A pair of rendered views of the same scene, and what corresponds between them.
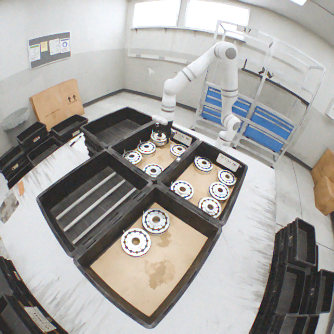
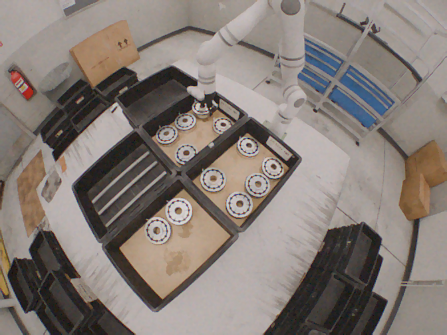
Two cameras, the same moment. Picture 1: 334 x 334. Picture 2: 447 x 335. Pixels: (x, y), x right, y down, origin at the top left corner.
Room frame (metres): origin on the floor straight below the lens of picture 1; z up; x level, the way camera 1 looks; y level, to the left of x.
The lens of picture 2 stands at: (0.16, -0.13, 1.47)
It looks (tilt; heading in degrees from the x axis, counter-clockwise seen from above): 65 degrees down; 5
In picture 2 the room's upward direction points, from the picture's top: 11 degrees clockwise
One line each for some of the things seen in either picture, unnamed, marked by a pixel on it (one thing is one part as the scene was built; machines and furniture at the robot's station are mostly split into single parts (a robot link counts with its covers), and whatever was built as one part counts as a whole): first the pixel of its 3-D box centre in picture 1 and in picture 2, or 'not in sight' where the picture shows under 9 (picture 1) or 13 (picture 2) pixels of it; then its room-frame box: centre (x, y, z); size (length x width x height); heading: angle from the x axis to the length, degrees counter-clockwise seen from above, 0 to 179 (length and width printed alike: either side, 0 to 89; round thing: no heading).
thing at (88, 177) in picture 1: (93, 200); (123, 185); (0.24, 0.26, 0.87); 0.40 x 0.30 x 0.11; 151
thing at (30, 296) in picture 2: not in sight; (37, 284); (-0.92, 1.21, 0.37); 0.40 x 0.30 x 0.45; 68
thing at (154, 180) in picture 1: (156, 143); (193, 120); (0.59, 0.07, 0.92); 0.40 x 0.30 x 0.02; 151
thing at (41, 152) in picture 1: (49, 161); (96, 122); (0.80, 1.33, 0.31); 0.40 x 0.30 x 0.34; 158
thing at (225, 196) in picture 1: (219, 191); (257, 184); (0.41, -0.26, 0.86); 0.10 x 0.10 x 0.01
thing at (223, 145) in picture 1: (220, 148); (279, 123); (0.78, -0.33, 0.83); 0.09 x 0.09 x 0.17; 80
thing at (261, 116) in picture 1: (268, 130); (360, 99); (1.95, -1.50, 0.60); 0.72 x 0.03 x 0.56; 68
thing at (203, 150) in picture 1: (206, 181); (244, 171); (0.44, -0.19, 0.87); 0.40 x 0.30 x 0.11; 151
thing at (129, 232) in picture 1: (135, 242); (157, 230); (0.12, 0.06, 0.86); 0.10 x 0.10 x 0.01
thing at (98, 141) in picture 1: (119, 123); (157, 90); (0.73, 0.33, 0.92); 0.40 x 0.30 x 0.02; 151
